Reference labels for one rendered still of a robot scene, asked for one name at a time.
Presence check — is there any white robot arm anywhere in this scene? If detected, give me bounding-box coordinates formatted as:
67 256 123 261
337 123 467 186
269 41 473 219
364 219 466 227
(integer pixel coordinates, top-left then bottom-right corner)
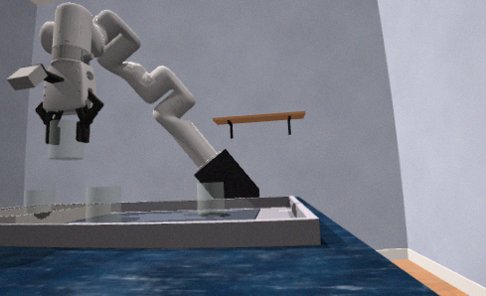
7 3 222 172

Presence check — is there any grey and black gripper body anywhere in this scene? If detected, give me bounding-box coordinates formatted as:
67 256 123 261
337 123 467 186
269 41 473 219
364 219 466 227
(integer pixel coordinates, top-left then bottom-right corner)
43 58 96 115

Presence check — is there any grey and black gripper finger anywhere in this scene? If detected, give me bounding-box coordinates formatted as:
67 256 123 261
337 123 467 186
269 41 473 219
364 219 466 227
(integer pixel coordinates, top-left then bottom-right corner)
36 101 64 144
76 89 104 143

